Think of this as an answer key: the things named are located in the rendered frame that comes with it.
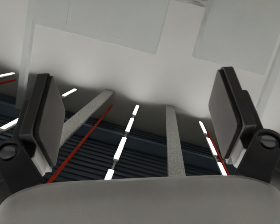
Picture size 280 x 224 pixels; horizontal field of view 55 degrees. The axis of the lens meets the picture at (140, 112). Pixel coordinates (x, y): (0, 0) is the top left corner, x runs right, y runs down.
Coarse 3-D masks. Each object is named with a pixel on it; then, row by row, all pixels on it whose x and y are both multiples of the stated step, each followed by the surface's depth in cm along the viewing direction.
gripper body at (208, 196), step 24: (24, 192) 9; (48, 192) 9; (72, 192) 9; (96, 192) 9; (120, 192) 9; (144, 192) 9; (168, 192) 9; (192, 192) 9; (216, 192) 9; (240, 192) 9; (264, 192) 9; (0, 216) 8; (24, 216) 8; (48, 216) 8; (72, 216) 8; (96, 216) 8; (120, 216) 8; (144, 216) 8; (168, 216) 8; (192, 216) 8; (216, 216) 8; (240, 216) 8; (264, 216) 8
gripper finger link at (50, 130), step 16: (48, 80) 13; (32, 96) 12; (48, 96) 13; (32, 112) 12; (48, 112) 13; (64, 112) 16; (16, 128) 12; (32, 128) 11; (48, 128) 13; (32, 144) 12; (48, 144) 13; (32, 160) 11; (48, 160) 13; (0, 176) 11; (0, 192) 11
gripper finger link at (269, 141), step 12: (264, 132) 11; (276, 132) 11; (252, 144) 11; (264, 144) 11; (276, 144) 11; (252, 156) 10; (264, 156) 10; (276, 156) 10; (240, 168) 10; (252, 168) 10; (264, 168) 10; (264, 180) 10
